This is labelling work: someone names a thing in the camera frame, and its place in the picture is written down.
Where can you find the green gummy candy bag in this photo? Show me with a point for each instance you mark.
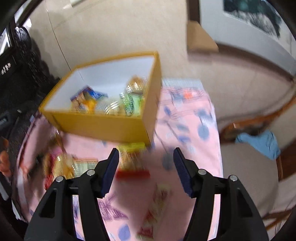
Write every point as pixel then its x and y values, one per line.
pixel 132 103

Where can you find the pink floral table cloth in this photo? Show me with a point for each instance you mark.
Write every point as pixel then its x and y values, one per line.
pixel 186 119

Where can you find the red yellow nut packet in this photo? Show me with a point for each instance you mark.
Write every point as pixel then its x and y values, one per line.
pixel 130 164

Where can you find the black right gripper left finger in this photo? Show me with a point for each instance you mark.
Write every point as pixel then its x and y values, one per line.
pixel 53 218

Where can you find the dark blue snack bag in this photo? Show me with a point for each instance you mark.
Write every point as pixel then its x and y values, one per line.
pixel 88 93

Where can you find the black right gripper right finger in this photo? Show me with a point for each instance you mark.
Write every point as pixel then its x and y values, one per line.
pixel 239 218

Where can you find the framed wall painting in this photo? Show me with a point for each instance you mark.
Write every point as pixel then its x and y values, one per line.
pixel 252 26

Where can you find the wooden chair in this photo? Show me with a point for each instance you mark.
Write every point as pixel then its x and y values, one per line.
pixel 265 164

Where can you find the yellow cardboard shoe box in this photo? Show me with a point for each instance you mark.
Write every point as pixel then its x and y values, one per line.
pixel 105 119

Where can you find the dark carved wooden cabinet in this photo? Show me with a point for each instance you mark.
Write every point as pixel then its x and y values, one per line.
pixel 25 81

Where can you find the left hand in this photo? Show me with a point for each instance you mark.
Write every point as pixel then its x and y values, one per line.
pixel 4 158

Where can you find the blue cloth on chair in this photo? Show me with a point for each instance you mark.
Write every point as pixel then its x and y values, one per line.
pixel 265 143

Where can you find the cardboard corner protector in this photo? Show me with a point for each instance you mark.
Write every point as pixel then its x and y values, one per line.
pixel 198 40

